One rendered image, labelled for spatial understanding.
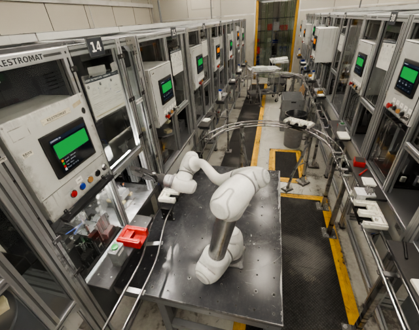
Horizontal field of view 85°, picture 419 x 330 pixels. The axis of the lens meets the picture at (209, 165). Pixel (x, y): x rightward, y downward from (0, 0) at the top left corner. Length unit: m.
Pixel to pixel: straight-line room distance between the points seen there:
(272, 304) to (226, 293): 0.27
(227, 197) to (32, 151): 0.79
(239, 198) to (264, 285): 0.82
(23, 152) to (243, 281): 1.34
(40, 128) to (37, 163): 0.14
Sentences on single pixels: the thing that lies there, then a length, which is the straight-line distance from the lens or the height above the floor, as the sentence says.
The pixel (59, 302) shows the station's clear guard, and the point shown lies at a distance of 1.49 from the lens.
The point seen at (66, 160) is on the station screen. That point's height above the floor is 1.60.
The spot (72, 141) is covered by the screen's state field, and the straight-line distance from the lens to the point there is 1.23.
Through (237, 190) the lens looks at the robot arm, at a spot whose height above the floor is 1.49.
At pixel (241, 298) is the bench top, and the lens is 1.59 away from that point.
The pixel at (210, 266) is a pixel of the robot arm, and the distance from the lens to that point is 1.40.
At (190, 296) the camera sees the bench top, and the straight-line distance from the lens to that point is 1.61.
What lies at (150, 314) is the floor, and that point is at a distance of 2.39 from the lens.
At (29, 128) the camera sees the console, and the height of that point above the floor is 1.78.
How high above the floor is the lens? 2.09
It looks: 32 degrees down
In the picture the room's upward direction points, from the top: 4 degrees counter-clockwise
